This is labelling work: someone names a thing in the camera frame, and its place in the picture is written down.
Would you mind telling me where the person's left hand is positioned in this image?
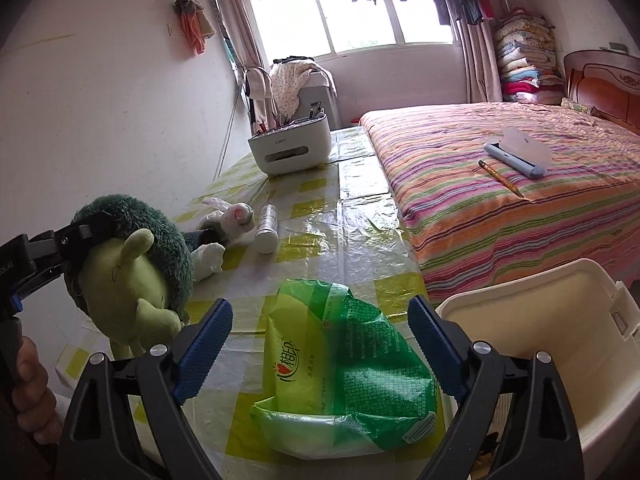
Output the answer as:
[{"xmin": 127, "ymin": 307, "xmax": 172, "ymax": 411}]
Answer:
[{"xmin": 12, "ymin": 336, "xmax": 63, "ymax": 444}]

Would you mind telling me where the dotted cloth on appliance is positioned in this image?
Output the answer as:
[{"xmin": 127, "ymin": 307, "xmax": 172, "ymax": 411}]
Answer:
[{"xmin": 269, "ymin": 58, "xmax": 337, "ymax": 119}]

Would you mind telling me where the white tissue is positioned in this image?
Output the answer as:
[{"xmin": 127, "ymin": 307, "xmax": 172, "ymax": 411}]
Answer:
[{"xmin": 191, "ymin": 243, "xmax": 226, "ymax": 283}]

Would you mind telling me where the orange cloth on wall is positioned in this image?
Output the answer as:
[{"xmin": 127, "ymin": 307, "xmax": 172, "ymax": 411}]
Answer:
[{"xmin": 172, "ymin": 0, "xmax": 215, "ymax": 55}]

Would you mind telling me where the grey white appliance cabinet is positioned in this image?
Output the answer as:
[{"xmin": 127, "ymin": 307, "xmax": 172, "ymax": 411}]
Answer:
[{"xmin": 294, "ymin": 72, "xmax": 342, "ymax": 130}]

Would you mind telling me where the green plush toy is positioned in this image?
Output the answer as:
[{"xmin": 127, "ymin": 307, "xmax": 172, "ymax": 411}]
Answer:
[{"xmin": 64, "ymin": 194, "xmax": 205, "ymax": 360}]

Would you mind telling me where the yellow checkered plastic tablecloth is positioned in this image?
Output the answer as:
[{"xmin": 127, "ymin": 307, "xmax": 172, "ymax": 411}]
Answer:
[{"xmin": 54, "ymin": 127, "xmax": 454, "ymax": 470}]

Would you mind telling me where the striped bed sheet mattress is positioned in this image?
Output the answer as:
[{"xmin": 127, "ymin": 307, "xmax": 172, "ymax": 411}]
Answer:
[{"xmin": 360, "ymin": 103, "xmax": 639, "ymax": 302}]

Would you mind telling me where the yellow pencil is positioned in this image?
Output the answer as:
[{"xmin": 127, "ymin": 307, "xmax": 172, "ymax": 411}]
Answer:
[{"xmin": 478, "ymin": 160, "xmax": 524, "ymax": 198}]

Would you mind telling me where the stack of folded quilts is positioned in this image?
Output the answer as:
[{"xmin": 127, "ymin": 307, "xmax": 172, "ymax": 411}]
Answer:
[{"xmin": 494, "ymin": 8, "xmax": 564, "ymax": 105}]

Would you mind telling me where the white pink wrapper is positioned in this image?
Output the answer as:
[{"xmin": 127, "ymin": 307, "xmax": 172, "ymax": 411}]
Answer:
[{"xmin": 198, "ymin": 197, "xmax": 255, "ymax": 246}]

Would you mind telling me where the pink curtain right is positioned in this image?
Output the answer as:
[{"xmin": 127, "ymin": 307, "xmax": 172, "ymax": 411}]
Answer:
[{"xmin": 457, "ymin": 20, "xmax": 502, "ymax": 103}]

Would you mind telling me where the green plastic tissue package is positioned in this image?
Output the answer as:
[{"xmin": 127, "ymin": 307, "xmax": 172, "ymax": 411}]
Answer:
[{"xmin": 250, "ymin": 280, "xmax": 438, "ymax": 460}]

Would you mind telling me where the cream plastic trash bin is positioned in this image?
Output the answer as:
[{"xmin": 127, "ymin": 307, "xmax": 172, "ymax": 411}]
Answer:
[{"xmin": 436, "ymin": 259, "xmax": 639, "ymax": 479}]

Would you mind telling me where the white tissue box organizer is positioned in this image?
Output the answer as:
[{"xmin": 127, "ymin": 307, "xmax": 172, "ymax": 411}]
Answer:
[{"xmin": 248, "ymin": 102, "xmax": 332, "ymax": 177}]

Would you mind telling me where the pink curtain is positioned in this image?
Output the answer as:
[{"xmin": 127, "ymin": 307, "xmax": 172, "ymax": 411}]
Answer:
[
  {"xmin": 457, "ymin": 20, "xmax": 502, "ymax": 103},
  {"xmin": 202, "ymin": 0, "xmax": 266, "ymax": 74}
]

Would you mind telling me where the pink curtain left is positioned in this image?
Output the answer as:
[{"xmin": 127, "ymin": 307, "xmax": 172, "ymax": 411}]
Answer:
[{"xmin": 202, "ymin": 0, "xmax": 266, "ymax": 74}]

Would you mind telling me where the red wooden headboard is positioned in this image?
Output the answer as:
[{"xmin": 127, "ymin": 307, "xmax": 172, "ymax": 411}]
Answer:
[{"xmin": 563, "ymin": 50, "xmax": 640, "ymax": 134}]

